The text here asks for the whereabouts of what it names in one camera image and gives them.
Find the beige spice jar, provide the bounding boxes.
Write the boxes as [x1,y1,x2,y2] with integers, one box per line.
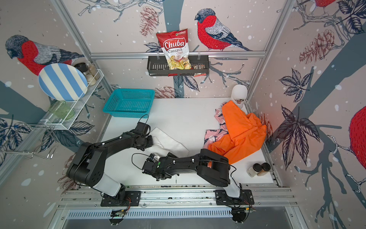
[85,63,100,86]

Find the metal wire rack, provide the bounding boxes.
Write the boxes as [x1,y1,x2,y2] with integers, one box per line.
[1,123,61,161]

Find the black lid shaker bottle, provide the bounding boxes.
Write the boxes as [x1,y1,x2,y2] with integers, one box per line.
[247,163,262,177]

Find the green glass cup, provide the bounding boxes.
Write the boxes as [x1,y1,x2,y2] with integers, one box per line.
[49,101,75,120]

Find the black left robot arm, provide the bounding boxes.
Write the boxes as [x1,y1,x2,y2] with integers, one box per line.
[66,122,153,200]

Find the teal plastic basket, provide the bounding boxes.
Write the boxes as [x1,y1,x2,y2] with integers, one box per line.
[103,89,155,119]

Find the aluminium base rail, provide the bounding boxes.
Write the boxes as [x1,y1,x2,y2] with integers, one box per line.
[56,185,298,210]

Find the white mannequin head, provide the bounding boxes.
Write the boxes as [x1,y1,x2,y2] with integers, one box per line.
[231,85,248,108]

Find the pink patterned cloth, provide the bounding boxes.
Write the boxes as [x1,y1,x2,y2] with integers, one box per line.
[204,102,228,149]

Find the aluminium frame crossbar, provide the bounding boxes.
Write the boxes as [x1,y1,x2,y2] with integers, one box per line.
[89,51,266,60]

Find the black wire hanging basket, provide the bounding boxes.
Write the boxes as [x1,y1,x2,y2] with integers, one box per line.
[147,55,210,77]

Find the white shorts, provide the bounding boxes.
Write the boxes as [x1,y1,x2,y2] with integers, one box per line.
[146,127,189,157]

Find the dark lid spice jar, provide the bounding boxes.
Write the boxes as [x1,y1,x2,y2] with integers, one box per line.
[74,63,90,75]

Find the blue white striped plate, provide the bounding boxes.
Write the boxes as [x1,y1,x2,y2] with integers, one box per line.
[38,64,88,102]

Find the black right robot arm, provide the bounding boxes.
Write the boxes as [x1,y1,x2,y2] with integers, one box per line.
[142,149,241,198]

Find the red Chuba chips bag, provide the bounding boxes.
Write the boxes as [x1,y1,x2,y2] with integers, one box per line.
[156,29,192,70]

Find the orange cloth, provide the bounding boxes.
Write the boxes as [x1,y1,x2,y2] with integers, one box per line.
[208,100,267,164]

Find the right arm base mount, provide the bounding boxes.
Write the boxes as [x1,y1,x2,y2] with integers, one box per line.
[214,189,254,206]

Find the clear acrylic wall shelf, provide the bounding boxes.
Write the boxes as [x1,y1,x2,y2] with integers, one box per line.
[40,69,104,130]

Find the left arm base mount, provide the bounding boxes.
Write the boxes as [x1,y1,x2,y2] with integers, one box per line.
[101,190,141,207]

